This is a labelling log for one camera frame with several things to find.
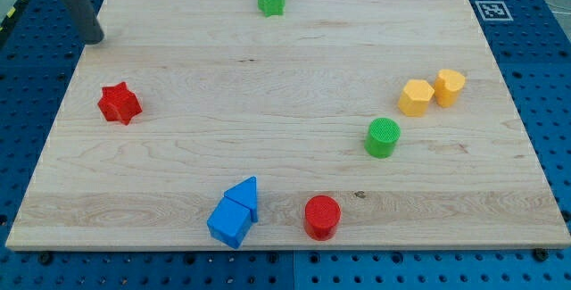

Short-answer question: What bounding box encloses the wooden board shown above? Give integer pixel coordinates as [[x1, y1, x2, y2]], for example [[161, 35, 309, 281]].
[[6, 0, 570, 252]]

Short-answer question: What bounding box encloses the red star block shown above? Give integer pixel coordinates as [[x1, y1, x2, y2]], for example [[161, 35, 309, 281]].
[[97, 82, 143, 125]]

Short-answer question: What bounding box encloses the blue triangle block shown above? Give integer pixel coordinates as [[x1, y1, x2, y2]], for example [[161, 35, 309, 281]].
[[224, 176, 259, 223]]

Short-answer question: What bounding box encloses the red cylinder block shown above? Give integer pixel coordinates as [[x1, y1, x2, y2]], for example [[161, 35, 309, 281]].
[[304, 195, 342, 241]]

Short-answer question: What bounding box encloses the green cylinder block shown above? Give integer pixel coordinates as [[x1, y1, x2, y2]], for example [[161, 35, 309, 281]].
[[364, 118, 401, 158]]

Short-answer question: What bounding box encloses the blue cube block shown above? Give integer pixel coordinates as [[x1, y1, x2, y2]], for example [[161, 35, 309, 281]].
[[207, 197, 252, 249]]

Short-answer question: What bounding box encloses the yellow hexagon block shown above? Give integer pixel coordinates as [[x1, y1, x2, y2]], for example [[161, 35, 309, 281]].
[[397, 79, 434, 117]]

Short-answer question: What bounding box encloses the yellow heart block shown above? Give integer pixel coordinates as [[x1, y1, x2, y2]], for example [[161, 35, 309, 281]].
[[434, 69, 466, 108]]

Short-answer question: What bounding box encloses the white fiducial marker tag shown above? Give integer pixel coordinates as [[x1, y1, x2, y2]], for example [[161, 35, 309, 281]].
[[476, 0, 513, 21]]

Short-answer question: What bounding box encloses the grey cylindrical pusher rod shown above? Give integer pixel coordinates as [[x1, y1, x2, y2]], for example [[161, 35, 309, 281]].
[[62, 0, 104, 45]]

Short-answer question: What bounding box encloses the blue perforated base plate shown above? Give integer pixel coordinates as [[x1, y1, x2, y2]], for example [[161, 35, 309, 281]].
[[1, 0, 570, 289]]

